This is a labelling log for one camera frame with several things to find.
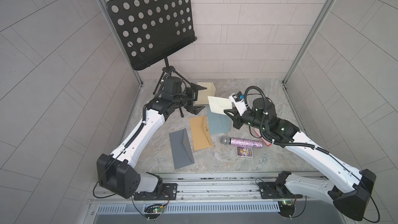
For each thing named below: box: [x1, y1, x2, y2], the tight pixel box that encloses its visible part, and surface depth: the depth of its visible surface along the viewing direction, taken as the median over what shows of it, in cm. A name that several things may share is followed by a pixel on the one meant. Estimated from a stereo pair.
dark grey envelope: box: [168, 128, 195, 171], surface depth 85 cm
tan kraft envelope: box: [189, 115, 213, 151], surface depth 91 cm
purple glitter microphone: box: [220, 136, 264, 149], surface depth 85 cm
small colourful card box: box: [236, 145, 253, 159], surface depth 84 cm
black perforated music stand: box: [106, 0, 198, 95], surface depth 65 cm
